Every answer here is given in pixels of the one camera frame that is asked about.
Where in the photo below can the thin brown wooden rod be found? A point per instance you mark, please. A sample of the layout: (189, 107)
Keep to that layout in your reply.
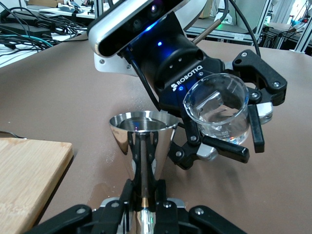
(207, 30)

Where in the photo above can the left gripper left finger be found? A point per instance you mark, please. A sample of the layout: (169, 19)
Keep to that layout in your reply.
(109, 219)

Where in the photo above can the clear glass measuring cup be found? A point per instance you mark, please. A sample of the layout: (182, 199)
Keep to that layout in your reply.
(219, 102)

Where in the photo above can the white camera mounting plate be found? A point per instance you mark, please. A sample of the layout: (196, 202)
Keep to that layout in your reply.
(109, 65)

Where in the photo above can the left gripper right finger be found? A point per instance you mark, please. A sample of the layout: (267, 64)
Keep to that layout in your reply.
(175, 219)

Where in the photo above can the wooden cutting board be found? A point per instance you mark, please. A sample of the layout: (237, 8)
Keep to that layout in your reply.
(29, 175)

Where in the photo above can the brown table cover sheet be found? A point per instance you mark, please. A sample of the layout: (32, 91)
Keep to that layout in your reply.
(73, 97)

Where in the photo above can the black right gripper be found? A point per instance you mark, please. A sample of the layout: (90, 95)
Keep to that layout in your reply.
(175, 61)

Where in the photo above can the black flat device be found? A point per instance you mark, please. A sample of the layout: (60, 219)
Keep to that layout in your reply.
(24, 30)

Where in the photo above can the spilled water drops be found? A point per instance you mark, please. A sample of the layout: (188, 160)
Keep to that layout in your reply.
(104, 189)

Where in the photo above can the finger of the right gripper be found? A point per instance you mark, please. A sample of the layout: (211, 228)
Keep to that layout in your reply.
(185, 153)
(268, 78)

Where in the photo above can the aluminium frame corner profile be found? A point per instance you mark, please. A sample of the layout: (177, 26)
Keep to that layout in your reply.
(302, 41)

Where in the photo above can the grey lab workbench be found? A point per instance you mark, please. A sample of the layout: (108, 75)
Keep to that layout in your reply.
(231, 29)

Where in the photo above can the steel double jigger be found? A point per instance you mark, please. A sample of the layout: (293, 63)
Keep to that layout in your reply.
(146, 122)

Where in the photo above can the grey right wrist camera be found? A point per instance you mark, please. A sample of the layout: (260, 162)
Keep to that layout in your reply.
(109, 31)

